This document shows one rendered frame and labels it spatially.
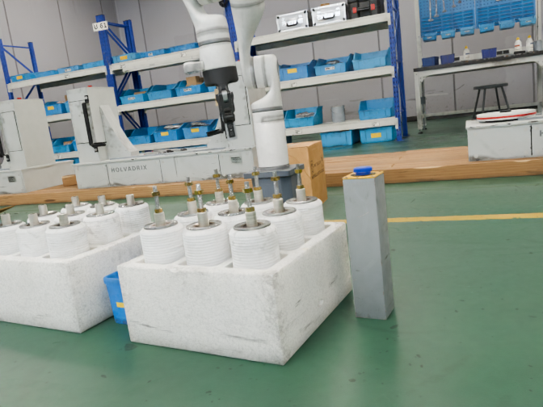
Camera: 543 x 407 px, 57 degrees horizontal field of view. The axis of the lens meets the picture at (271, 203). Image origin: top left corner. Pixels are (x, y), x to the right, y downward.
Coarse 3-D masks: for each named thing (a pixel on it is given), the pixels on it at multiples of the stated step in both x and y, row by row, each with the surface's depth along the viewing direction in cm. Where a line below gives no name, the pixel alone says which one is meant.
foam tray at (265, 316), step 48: (336, 240) 117; (144, 288) 106; (192, 288) 99; (240, 288) 93; (288, 288) 95; (336, 288) 116; (144, 336) 109; (192, 336) 102; (240, 336) 96; (288, 336) 95
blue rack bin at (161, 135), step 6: (162, 126) 664; (156, 132) 639; (162, 132) 636; (168, 132) 634; (174, 132) 631; (180, 132) 639; (156, 138) 642; (162, 138) 639; (168, 138) 636; (174, 138) 633; (180, 138) 639
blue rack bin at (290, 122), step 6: (300, 108) 613; (306, 108) 610; (312, 108) 608; (318, 108) 586; (288, 114) 593; (294, 114) 614; (318, 114) 586; (288, 120) 571; (294, 120) 569; (300, 120) 567; (306, 120) 565; (312, 120) 563; (318, 120) 586; (288, 126) 573; (294, 126) 571; (300, 126) 570; (306, 126) 567
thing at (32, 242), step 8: (48, 224) 130; (16, 232) 128; (24, 232) 126; (32, 232) 126; (40, 232) 127; (24, 240) 127; (32, 240) 127; (40, 240) 128; (24, 248) 127; (32, 248) 127; (40, 248) 128; (24, 256) 128; (32, 256) 127
